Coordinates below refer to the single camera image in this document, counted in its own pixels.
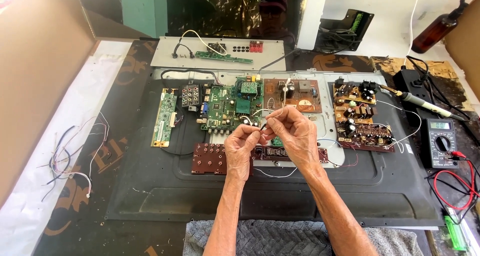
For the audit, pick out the brown power circuit board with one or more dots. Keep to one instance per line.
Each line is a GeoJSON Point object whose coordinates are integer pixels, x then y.
{"type": "Point", "coordinates": [305, 95]}

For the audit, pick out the dark red display board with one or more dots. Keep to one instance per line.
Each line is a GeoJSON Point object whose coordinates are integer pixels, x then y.
{"type": "Point", "coordinates": [272, 153]}

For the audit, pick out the black jack connector block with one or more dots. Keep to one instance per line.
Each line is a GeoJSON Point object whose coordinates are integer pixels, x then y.
{"type": "Point", "coordinates": [191, 95]}

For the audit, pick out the cardboard piece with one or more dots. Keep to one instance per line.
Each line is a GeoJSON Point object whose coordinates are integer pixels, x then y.
{"type": "Point", "coordinates": [465, 46]}

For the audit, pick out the soldering iron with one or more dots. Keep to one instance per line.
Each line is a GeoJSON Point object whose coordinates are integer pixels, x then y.
{"type": "Point", "coordinates": [423, 103]}

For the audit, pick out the grey perforated metal panel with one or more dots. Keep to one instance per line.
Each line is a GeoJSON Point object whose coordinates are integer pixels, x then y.
{"type": "Point", "coordinates": [168, 53]}

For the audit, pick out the long thin green board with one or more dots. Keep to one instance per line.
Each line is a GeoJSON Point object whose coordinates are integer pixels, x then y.
{"type": "Point", "coordinates": [221, 56]}

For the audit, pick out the white paper sheet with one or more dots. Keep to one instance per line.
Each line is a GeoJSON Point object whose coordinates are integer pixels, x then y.
{"type": "Point", "coordinates": [45, 218]}

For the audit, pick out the grey towel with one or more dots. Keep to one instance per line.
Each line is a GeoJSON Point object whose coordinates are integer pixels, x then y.
{"type": "Point", "coordinates": [285, 239]}

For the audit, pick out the narrow green circuit board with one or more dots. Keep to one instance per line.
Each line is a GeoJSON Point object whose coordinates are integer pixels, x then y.
{"type": "Point", "coordinates": [165, 117]}

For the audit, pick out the amber pump bottle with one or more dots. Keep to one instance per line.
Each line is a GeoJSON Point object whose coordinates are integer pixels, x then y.
{"type": "Point", "coordinates": [435, 31]}

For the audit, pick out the small green circuit board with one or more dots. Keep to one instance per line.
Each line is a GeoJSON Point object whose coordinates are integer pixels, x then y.
{"type": "Point", "coordinates": [276, 141]}

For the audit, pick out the black mat with gold print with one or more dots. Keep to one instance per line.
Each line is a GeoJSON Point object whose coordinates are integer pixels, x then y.
{"type": "Point", "coordinates": [90, 226]}

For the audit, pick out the person's left hand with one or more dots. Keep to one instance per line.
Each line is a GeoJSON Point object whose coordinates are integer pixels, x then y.
{"type": "Point", "coordinates": [240, 151]}

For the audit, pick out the green main circuit board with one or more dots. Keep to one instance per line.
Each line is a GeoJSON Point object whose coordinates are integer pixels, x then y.
{"type": "Point", "coordinates": [223, 108]}

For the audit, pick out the black probe lead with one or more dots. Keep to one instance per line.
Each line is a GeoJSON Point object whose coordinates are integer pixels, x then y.
{"type": "Point", "coordinates": [437, 190]}

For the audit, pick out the black television back panel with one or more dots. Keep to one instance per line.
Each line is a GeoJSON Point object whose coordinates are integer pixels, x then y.
{"type": "Point", "coordinates": [157, 196]}

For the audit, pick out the person's right hand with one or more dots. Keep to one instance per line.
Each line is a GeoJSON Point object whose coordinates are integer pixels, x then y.
{"type": "Point", "coordinates": [300, 140]}

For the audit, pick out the dark red button board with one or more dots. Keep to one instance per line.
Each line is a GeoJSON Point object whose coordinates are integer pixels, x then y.
{"type": "Point", "coordinates": [208, 159]}

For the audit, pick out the dark glass pane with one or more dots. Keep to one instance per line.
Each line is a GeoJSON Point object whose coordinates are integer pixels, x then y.
{"type": "Point", "coordinates": [225, 12]}

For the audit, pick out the grey metal chassis plate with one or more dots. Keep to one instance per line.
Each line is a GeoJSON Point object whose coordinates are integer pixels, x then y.
{"type": "Point", "coordinates": [326, 125]}

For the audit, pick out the red terminal connector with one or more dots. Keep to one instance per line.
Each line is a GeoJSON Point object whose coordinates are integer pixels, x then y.
{"type": "Point", "coordinates": [255, 46]}

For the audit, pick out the red probe lead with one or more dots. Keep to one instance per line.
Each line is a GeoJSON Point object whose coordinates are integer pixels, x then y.
{"type": "Point", "coordinates": [465, 196]}

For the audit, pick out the brown board with black capacitors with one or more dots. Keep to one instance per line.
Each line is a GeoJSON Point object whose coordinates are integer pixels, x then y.
{"type": "Point", "coordinates": [362, 117]}

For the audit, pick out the green lighter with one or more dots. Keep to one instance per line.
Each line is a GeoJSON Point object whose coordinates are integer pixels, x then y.
{"type": "Point", "coordinates": [455, 233]}

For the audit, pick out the black power strip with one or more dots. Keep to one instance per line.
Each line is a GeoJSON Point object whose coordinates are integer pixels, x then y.
{"type": "Point", "coordinates": [410, 84]}

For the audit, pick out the large cardboard sheet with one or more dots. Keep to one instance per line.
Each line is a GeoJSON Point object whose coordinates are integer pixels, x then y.
{"type": "Point", "coordinates": [37, 80]}

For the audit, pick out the black digital multimeter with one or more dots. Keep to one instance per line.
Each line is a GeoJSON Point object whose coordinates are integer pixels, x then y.
{"type": "Point", "coordinates": [439, 143]}

